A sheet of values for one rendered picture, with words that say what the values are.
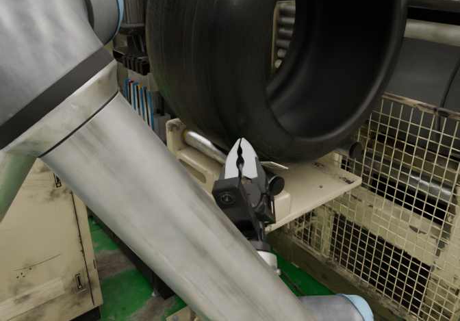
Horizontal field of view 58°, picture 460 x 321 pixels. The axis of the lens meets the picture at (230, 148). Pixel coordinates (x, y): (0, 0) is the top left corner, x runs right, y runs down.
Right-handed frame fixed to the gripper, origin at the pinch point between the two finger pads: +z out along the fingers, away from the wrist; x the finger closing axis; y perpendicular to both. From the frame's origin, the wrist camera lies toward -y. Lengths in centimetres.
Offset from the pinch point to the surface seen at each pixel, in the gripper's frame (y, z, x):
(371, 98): 26.4, 19.6, 23.6
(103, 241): 106, 23, -118
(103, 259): 100, 13, -112
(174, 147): 23.2, 16.9, -28.0
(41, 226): 35, 7, -85
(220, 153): 19.7, 9.9, -12.8
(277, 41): 43, 61, -2
